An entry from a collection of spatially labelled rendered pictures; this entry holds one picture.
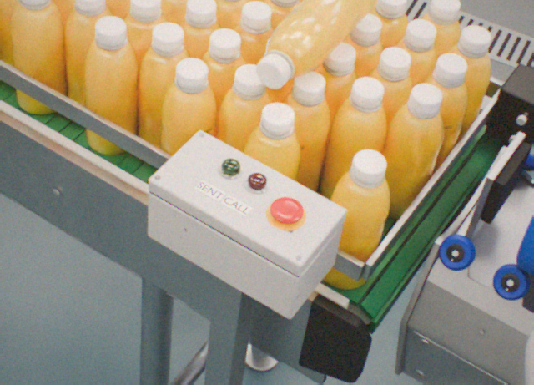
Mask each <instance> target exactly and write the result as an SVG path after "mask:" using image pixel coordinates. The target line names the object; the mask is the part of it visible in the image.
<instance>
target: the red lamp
mask: <svg viewBox="0 0 534 385"><path fill-rule="evenodd" d="M248 185H249V187H251V188H252V189H255V190H261V189H263V188H264V187H265V186H266V185H267V179H266V177H265V175H263V174H261V173H259V172H255V173H252V174H251V175H250V176H249V178H248Z"/></svg>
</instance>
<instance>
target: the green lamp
mask: <svg viewBox="0 0 534 385"><path fill-rule="evenodd" d="M221 170H222V171H223V172H224V173H225V174H227V175H237V174H238V173H239V172H240V171H241V164H240V163H239V161H238V160H235V159H226V160H224V161H223V163H222V165H221Z"/></svg>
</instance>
